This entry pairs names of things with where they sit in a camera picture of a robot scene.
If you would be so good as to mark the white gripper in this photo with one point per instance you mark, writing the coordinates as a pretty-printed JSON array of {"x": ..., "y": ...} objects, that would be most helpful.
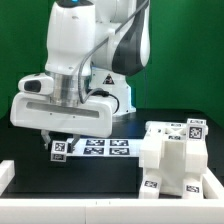
[{"x": 94, "y": 118}]

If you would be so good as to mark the small white tagged cube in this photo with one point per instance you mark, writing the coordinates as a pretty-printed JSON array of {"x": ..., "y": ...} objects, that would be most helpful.
[{"x": 59, "y": 151}]

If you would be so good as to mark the white X-frame chair legs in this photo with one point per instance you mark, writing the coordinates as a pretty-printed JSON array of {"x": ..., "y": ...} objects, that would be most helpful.
[{"x": 152, "y": 148}]

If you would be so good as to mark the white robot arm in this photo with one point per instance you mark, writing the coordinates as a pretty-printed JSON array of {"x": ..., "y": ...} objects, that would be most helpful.
[{"x": 92, "y": 46}]

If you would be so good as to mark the white left fence bar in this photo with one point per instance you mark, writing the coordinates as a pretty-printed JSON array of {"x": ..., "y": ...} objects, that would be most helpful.
[{"x": 7, "y": 173}]

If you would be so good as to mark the white front fence bar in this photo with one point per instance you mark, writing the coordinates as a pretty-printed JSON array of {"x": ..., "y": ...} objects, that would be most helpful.
[{"x": 117, "y": 211}]

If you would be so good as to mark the white flat tagged base plate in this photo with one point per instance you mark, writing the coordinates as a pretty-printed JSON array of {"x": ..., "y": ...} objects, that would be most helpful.
[{"x": 92, "y": 147}]

